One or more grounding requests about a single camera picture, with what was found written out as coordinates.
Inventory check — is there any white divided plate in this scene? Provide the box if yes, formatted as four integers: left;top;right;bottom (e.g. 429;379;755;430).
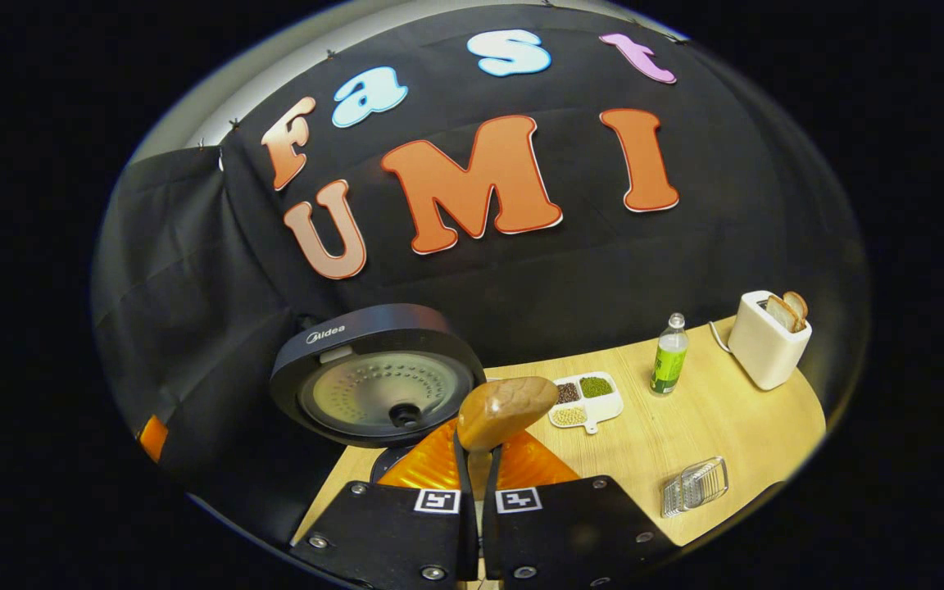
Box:
548;371;625;435

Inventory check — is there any black rice cooker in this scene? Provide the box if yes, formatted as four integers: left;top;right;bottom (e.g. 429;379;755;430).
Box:
269;303;488;486

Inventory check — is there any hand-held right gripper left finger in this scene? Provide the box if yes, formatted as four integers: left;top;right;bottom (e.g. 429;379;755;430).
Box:
288;422;481;590

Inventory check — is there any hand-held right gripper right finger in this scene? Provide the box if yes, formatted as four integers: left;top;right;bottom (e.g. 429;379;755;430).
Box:
482;428;679;589

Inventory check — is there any white toaster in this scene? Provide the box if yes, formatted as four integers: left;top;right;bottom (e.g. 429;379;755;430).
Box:
727;290;813;391

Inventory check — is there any clear chopstick holder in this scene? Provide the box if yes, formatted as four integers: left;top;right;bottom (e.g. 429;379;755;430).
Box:
661;456;729;519

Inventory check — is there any green drink bottle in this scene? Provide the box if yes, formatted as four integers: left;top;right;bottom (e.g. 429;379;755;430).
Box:
650;313;689;397

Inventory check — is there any wooden spoon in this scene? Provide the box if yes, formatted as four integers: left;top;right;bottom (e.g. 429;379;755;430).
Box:
456;375;561;501

